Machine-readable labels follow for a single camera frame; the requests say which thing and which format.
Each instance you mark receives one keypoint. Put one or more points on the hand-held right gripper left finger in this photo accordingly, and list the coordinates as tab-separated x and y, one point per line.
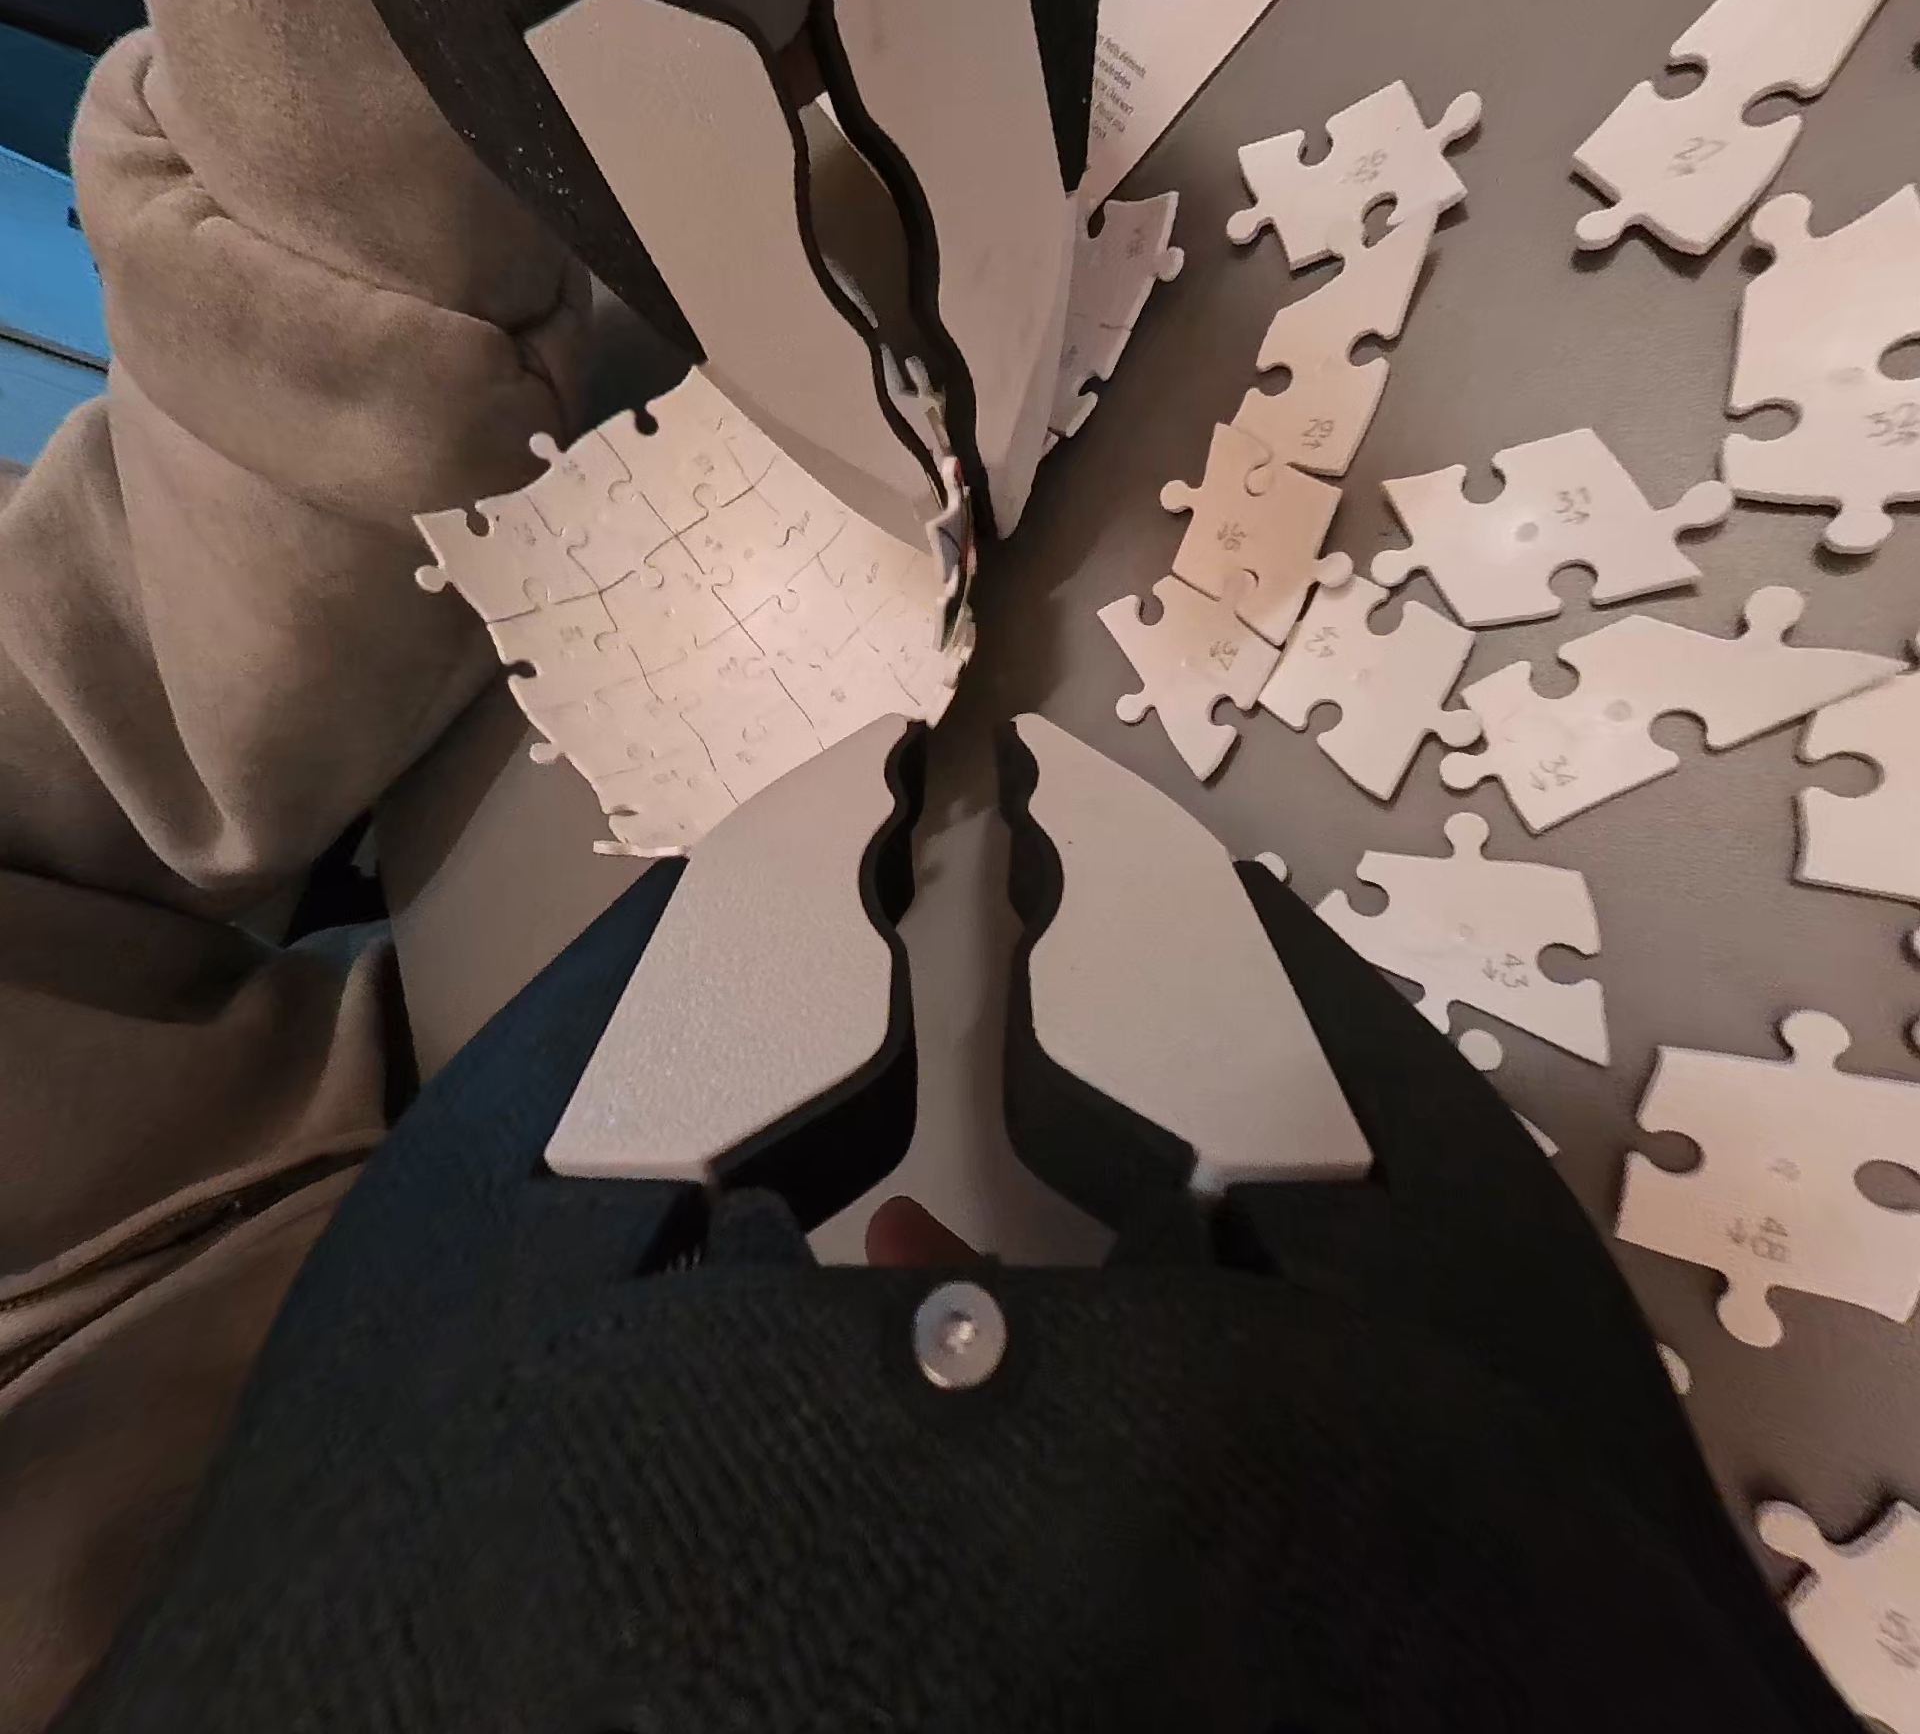
704	1014

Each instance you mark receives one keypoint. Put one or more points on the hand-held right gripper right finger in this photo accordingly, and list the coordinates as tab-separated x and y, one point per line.
1185	1014

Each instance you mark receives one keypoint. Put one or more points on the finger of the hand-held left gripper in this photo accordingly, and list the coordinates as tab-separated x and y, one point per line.
974	145
690	205

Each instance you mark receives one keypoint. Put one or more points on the joined white puzzle strip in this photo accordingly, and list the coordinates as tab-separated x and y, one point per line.
1119	265

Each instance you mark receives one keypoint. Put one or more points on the curved white puzzle ball shell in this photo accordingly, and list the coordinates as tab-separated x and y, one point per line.
675	595

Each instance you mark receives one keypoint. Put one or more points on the person's left forearm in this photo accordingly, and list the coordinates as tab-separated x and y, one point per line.
300	265

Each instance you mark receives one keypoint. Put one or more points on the scattered loose white puzzle pieces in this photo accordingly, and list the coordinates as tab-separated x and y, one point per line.
1545	534

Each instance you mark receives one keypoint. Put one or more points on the person's right hand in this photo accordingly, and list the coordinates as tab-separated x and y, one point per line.
903	1238

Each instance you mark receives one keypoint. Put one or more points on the white paper instruction sheet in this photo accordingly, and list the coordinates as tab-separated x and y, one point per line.
1185	69

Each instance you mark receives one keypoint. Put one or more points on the blue furniture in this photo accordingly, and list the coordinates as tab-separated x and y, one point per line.
60	114

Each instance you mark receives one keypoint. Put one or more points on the beige zip hoodie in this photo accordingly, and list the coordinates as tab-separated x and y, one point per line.
151	1089

